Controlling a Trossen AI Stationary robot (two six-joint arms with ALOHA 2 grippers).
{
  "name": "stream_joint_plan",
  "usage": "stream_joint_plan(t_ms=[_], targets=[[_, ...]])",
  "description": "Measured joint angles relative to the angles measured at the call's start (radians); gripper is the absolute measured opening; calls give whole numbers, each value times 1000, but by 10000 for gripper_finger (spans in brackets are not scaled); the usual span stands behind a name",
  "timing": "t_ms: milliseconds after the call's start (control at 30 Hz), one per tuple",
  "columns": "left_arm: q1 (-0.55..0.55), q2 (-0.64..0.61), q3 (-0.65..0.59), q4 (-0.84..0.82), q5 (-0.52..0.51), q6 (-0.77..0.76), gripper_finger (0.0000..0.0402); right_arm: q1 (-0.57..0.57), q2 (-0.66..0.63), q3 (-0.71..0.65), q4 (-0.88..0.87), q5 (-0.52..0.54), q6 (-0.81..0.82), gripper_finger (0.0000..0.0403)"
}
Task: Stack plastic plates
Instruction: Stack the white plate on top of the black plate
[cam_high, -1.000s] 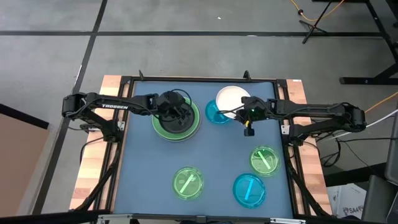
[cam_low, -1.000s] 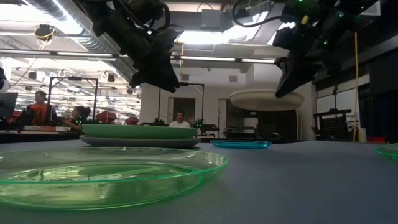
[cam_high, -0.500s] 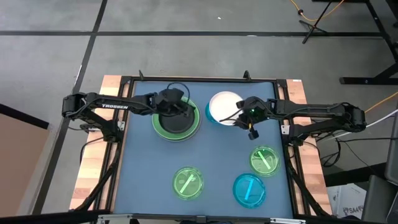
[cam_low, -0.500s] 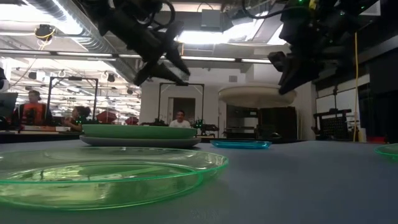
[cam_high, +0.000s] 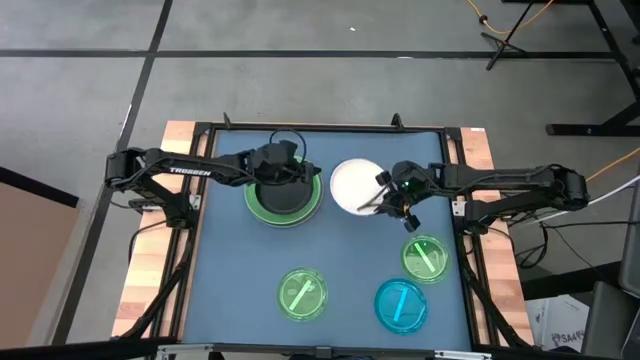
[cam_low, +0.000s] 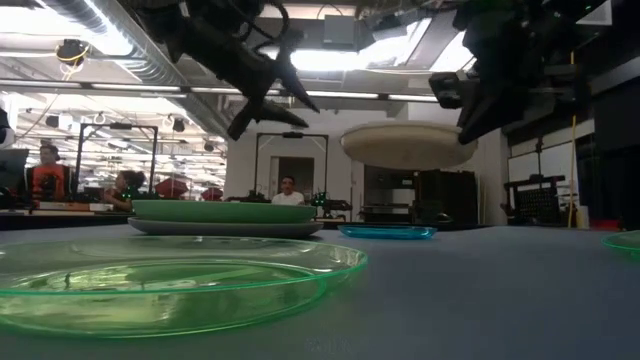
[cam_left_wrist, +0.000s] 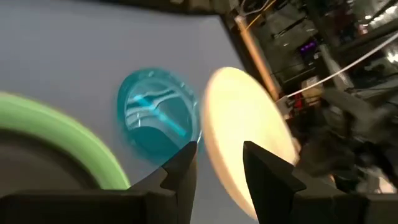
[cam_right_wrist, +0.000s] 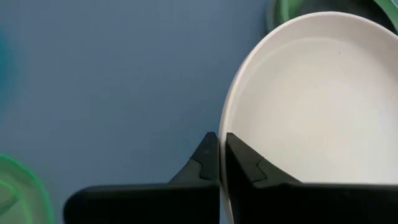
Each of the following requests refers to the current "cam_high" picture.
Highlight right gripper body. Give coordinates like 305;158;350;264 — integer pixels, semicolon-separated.
390;162;434;214

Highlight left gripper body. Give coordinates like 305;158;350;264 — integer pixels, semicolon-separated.
248;140;303;185

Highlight white plastic plate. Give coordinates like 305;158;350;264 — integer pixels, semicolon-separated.
329;157;389;217

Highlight green bowl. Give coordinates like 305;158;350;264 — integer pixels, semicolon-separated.
276;267;330;323
400;234;452;286

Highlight blue bowl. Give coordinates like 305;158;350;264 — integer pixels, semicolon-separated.
373;277;429;336

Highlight large green plastic plate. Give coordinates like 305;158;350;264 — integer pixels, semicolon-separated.
243;155;325;229

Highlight blue-grey table mat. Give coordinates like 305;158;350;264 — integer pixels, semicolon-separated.
182;128;474;351

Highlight light wooden table board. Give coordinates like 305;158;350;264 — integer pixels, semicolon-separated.
110;119;211;339
457;126;535;346

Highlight black tripod stand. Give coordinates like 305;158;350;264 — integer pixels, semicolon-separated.
479;0;536;71

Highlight white box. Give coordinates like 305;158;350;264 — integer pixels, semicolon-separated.
524;293;590;354

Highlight grey office chair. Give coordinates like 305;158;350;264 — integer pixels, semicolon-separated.
581;172;640;360

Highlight brown wooden panel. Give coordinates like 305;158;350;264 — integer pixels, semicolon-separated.
0;167;80;351

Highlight black metal table frame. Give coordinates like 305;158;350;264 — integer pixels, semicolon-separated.
110;112;535;360

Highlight silver metal bracket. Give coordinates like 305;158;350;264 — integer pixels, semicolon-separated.
433;349;494;360
157;342;216;360

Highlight yellow extension cable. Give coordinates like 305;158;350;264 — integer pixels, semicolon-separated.
464;0;556;36
585;147;640;182

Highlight black desk leg frame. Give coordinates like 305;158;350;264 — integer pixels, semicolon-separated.
544;0;640;138

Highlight black power cable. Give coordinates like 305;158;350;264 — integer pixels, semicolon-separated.
512;212;640;274

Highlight white cable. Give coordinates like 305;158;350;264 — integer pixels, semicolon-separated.
519;178;640;226

